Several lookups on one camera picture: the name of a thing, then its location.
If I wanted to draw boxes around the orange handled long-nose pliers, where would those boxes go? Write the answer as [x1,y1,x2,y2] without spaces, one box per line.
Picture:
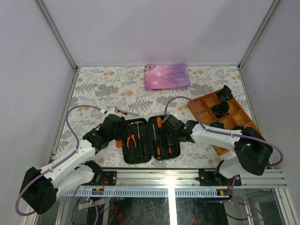
[127,134,137,150]

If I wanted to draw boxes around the small black handled hammer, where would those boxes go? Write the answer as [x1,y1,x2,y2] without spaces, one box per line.
[130,121,144,139]

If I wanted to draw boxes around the large black orange screwdriver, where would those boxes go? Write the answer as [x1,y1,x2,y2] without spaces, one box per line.
[152,124,161,159]

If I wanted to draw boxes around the black plastic tool case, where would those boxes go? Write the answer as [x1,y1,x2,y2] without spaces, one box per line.
[116,115,181,165]

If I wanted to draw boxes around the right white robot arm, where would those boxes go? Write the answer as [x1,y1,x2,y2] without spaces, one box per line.
[162,114,273,185]

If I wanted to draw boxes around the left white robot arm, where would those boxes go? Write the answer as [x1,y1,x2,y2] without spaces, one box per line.
[18,114,127,215]

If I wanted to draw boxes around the black tape roll near left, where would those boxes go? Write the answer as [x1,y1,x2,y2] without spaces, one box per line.
[209,121,225,129]

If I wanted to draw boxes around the black tape roll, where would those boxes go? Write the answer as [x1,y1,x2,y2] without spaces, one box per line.
[216,85,233,102]
[209,121,225,129]
[210,102,229,119]

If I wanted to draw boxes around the black tape roll middle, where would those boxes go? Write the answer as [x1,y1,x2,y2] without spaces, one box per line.
[210,102,229,119]

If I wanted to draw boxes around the folded purple cloth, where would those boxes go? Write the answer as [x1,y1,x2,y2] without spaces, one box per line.
[144,64,191,90]

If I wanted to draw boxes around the black tape roll far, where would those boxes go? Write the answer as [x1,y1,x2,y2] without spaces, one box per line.
[216,85,233,102]

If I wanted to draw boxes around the wooden compartment tray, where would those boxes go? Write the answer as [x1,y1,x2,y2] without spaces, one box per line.
[187,89,263,157]

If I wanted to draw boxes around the aluminium front rail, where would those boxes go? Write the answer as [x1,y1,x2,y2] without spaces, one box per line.
[53,166,287,198]

